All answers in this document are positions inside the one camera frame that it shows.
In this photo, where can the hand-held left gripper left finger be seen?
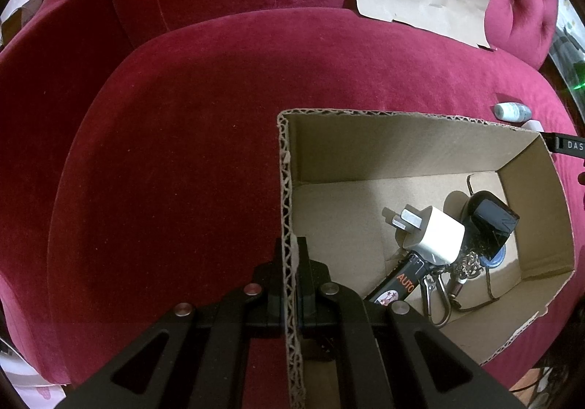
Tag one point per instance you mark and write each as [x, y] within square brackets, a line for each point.
[272, 299]

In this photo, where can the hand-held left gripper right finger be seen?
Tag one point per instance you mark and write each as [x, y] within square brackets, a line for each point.
[315, 299]

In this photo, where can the large white wall charger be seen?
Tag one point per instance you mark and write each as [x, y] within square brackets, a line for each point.
[533, 125]

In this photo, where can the brown cardboard box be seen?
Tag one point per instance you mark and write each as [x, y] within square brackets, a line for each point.
[534, 226]

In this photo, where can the black printed lighter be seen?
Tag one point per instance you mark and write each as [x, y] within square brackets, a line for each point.
[402, 283]

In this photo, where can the key bunch with blue fob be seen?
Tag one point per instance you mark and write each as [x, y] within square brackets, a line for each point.
[438, 294]

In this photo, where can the small white cube charger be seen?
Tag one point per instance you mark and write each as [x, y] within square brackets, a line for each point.
[438, 237]

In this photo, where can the light blue small bottle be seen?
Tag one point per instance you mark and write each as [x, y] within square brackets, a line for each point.
[512, 111]

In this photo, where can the red tufted velvet sofa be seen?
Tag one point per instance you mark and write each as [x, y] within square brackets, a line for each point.
[183, 139]

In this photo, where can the brown cardboard carton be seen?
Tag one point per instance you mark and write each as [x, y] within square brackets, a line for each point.
[23, 16]

